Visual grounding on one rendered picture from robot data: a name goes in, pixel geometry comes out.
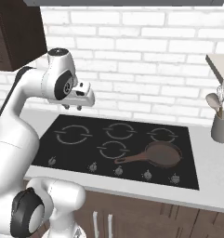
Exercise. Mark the beige wall shelf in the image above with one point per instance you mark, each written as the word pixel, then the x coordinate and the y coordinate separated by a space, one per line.
pixel 220 66

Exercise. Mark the grey utensil pot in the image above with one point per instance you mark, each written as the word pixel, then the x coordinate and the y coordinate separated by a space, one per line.
pixel 220 130

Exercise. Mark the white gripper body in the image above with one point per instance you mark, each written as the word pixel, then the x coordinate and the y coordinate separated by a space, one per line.
pixel 82 99

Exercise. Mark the dark brown wall cupboard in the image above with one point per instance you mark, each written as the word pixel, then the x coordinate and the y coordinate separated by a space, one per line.
pixel 17 31

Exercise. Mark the grey extractor hood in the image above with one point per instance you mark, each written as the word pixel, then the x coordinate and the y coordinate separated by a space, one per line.
pixel 122 2

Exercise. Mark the brown frying pan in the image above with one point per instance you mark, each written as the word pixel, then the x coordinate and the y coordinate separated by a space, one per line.
pixel 163 154

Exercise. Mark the black hob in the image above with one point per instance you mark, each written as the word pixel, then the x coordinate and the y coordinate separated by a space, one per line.
pixel 85 148

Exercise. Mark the silver whisk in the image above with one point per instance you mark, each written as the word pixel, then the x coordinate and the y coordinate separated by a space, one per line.
pixel 222 92

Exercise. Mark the beige wooden spoon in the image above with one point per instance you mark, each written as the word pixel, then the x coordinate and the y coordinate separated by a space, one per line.
pixel 213 100

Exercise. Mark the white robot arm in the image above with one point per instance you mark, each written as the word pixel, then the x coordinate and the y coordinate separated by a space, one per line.
pixel 14 145

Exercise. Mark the brown cupboard door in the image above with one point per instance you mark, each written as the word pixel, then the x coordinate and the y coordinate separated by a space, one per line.
pixel 206 224
pixel 132 220
pixel 87 220

